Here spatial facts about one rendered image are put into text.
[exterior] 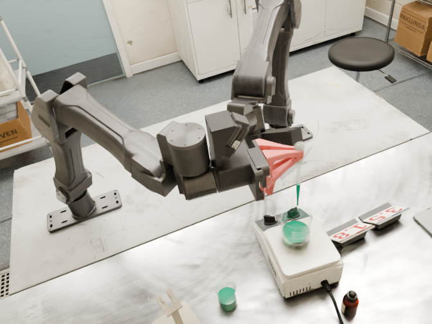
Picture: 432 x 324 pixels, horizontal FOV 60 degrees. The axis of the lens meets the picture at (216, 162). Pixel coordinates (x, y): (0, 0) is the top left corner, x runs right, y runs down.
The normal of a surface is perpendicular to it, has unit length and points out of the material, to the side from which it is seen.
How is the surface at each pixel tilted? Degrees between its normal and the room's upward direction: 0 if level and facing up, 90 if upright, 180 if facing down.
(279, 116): 78
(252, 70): 24
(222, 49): 90
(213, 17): 90
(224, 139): 91
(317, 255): 0
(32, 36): 90
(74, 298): 0
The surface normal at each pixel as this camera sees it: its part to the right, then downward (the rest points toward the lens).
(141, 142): 0.18, -0.58
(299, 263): -0.12, -0.74
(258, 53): -0.26, -0.41
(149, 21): 0.36, 0.58
